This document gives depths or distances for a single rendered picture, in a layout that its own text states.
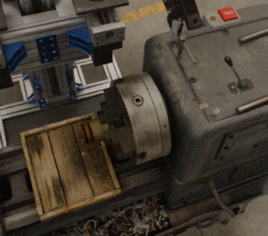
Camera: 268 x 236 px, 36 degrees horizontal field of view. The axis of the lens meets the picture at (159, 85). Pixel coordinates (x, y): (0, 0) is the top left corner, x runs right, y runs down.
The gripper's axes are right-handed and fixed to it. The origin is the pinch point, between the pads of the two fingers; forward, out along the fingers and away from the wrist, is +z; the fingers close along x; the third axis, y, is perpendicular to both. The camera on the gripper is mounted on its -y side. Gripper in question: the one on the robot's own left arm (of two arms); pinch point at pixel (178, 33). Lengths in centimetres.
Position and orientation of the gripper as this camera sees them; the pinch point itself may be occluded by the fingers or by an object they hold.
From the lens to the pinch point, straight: 140.0
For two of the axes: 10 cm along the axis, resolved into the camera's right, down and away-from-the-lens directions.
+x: -9.3, 2.6, -2.7
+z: -0.8, 5.6, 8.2
